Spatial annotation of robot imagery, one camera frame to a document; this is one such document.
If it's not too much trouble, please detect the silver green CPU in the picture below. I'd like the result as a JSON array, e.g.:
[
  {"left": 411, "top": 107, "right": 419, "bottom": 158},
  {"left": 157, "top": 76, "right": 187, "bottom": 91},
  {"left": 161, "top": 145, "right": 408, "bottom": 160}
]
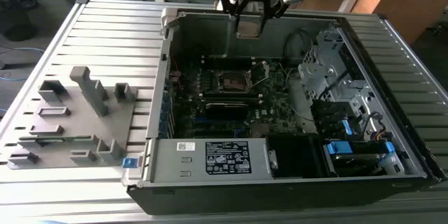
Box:
[{"left": 236, "top": 20, "right": 263, "bottom": 40}]

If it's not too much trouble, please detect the black RAM slot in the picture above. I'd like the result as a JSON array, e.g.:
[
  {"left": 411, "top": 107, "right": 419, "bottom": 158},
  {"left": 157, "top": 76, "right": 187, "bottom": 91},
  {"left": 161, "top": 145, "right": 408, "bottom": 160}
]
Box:
[
  {"left": 201, "top": 60, "right": 256, "bottom": 67},
  {"left": 201, "top": 55, "right": 256, "bottom": 61},
  {"left": 199, "top": 91, "right": 264, "bottom": 98},
  {"left": 200, "top": 97, "right": 264, "bottom": 104}
]

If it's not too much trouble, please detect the CPU socket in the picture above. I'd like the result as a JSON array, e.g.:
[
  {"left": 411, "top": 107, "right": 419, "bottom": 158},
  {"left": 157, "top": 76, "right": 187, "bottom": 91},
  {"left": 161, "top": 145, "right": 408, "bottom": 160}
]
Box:
[{"left": 217, "top": 70, "right": 253, "bottom": 94}]

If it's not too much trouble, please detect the silver metal drive cage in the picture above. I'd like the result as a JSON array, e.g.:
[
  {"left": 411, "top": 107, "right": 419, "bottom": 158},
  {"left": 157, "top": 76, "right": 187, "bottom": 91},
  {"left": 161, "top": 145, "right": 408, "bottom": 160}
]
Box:
[{"left": 297, "top": 28, "right": 381, "bottom": 120}]

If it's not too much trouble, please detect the green Dell motherboard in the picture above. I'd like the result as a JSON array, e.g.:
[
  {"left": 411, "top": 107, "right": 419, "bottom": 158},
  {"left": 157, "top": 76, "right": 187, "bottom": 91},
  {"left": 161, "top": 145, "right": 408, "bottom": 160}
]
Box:
[{"left": 167, "top": 53, "right": 316, "bottom": 137}]

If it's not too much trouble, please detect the black K620 graphics card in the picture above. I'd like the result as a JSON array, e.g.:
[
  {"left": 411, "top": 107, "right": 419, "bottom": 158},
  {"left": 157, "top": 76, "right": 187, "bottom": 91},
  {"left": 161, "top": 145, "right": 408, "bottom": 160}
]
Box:
[{"left": 204, "top": 102, "right": 249, "bottom": 120}]

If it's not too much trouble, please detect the black disk bay block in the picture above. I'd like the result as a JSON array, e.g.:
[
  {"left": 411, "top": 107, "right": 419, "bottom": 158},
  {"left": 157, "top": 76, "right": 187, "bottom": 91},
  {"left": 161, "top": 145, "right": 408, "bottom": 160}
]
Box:
[{"left": 311, "top": 100, "right": 356, "bottom": 135}]

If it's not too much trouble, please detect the blue disk carrier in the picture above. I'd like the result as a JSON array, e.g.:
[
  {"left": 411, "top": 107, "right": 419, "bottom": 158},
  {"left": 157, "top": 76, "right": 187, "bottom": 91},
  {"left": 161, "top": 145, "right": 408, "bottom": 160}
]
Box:
[
  {"left": 340, "top": 118, "right": 352, "bottom": 135},
  {"left": 324, "top": 141, "right": 399, "bottom": 176}
]

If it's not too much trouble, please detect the black office chair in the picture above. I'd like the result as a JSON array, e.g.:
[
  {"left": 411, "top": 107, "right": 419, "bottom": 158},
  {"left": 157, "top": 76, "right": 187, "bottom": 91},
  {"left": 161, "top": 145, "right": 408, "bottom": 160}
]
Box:
[{"left": 0, "top": 0, "right": 40, "bottom": 42}]

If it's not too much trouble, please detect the silver power supply with label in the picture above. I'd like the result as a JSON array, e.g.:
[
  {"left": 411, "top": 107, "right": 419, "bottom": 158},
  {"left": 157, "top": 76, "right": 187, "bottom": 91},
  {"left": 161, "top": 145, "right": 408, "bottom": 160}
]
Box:
[{"left": 149, "top": 138, "right": 273, "bottom": 183}]

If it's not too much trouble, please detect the grey parts rack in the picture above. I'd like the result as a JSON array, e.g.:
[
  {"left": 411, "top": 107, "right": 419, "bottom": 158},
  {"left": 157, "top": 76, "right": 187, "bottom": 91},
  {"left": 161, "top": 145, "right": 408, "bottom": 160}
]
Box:
[{"left": 5, "top": 66, "right": 140, "bottom": 170}]

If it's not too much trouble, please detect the black open PC case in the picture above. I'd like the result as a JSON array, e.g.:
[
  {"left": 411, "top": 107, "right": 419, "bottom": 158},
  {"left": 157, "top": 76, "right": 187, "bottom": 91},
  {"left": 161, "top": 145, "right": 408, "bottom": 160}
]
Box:
[{"left": 120, "top": 7, "right": 447, "bottom": 216}]

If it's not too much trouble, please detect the black cable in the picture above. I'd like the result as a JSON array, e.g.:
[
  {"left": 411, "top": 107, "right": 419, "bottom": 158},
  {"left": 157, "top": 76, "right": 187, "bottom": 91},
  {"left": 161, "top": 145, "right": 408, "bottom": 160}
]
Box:
[
  {"left": 283, "top": 31, "right": 311, "bottom": 65},
  {"left": 319, "top": 69, "right": 351, "bottom": 99}
]

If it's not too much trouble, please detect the metal socket cover frame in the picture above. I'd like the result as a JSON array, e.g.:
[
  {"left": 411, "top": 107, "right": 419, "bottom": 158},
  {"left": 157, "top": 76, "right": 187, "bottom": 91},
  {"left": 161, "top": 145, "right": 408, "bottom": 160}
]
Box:
[{"left": 247, "top": 60, "right": 271, "bottom": 80}]

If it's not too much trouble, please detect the metal locking lever wire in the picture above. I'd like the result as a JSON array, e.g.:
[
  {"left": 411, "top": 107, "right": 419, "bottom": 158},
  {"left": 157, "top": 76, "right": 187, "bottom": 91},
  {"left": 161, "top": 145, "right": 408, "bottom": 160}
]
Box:
[{"left": 251, "top": 72, "right": 271, "bottom": 91}]

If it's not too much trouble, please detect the coloured wire bundle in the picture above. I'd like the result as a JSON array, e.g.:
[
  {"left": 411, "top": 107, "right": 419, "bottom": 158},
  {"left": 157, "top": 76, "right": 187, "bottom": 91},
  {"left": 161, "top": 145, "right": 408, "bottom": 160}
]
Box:
[{"left": 369, "top": 125, "right": 389, "bottom": 142}]

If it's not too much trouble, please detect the blue floor cable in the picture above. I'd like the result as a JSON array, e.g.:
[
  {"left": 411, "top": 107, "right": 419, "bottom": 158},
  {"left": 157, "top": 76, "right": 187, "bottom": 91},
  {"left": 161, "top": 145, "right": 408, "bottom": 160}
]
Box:
[{"left": 0, "top": 46, "right": 45, "bottom": 81}]

